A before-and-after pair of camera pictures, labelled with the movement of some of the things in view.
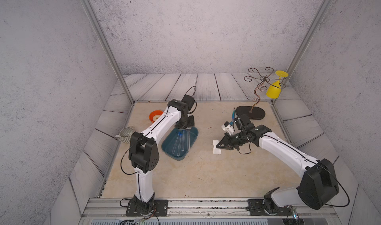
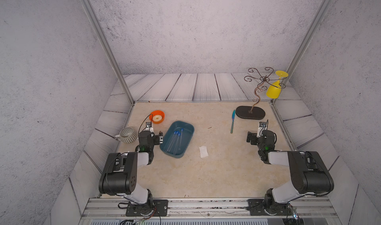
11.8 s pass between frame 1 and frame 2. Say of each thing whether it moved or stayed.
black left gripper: moved
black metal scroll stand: stayed
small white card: moved
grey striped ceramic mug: stayed
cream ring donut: stayed
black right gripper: moved
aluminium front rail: stayed
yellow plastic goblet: stayed
